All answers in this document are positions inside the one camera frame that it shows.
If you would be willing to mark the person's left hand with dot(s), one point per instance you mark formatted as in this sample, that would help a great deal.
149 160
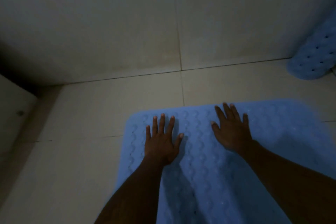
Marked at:
158 146

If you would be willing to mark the blue perforated bath mat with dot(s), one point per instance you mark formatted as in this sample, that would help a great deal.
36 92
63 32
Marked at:
316 53

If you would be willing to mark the person's right middle finger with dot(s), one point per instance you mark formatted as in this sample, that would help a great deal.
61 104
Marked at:
227 111

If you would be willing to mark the person's right hand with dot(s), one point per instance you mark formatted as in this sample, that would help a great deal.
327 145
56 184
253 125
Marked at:
233 133

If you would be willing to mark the person's left little finger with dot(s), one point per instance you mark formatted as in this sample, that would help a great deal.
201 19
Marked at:
148 133

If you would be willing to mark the person's right forearm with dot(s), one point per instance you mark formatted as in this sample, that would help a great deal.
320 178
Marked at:
294 187

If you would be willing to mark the blue rubber bath mat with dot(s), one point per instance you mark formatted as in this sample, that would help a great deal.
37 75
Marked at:
217 168

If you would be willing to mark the person's left thumb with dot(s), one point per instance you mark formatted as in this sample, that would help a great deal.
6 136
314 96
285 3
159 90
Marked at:
178 143

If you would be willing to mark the person's right thumb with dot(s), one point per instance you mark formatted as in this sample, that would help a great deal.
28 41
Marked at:
216 131

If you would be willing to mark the person's left middle finger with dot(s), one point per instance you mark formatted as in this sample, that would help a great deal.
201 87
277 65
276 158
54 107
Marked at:
161 124

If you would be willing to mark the person's left forearm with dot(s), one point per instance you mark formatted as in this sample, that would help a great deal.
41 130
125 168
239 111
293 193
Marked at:
131 192

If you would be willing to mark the person's right little finger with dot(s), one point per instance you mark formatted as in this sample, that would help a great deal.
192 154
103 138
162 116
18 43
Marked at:
245 120

